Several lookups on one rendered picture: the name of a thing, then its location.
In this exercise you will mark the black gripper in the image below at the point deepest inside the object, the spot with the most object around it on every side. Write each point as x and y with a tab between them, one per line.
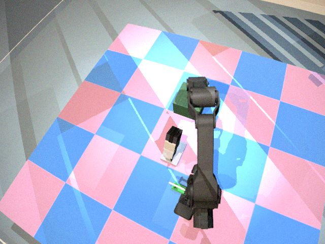
182	208

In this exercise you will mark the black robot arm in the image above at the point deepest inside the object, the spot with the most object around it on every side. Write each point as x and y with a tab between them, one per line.
204	189

